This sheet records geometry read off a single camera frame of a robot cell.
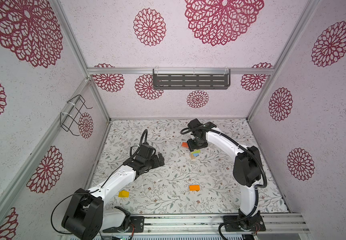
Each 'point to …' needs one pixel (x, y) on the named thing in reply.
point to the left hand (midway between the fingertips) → (157, 163)
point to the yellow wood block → (123, 193)
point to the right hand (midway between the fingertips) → (194, 145)
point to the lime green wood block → (196, 152)
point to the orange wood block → (194, 187)
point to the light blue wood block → (195, 154)
